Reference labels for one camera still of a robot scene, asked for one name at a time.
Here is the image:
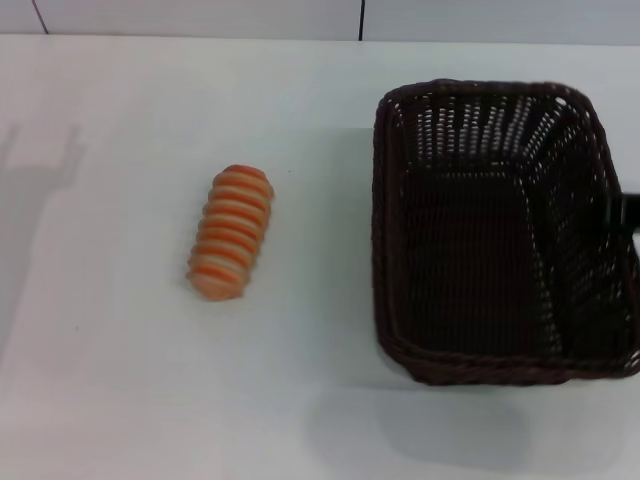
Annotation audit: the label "dark brown woven basket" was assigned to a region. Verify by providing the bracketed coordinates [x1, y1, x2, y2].
[370, 77, 640, 387]

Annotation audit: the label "orange striped bread loaf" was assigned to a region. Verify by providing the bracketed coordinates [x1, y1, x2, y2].
[184, 163, 276, 302]

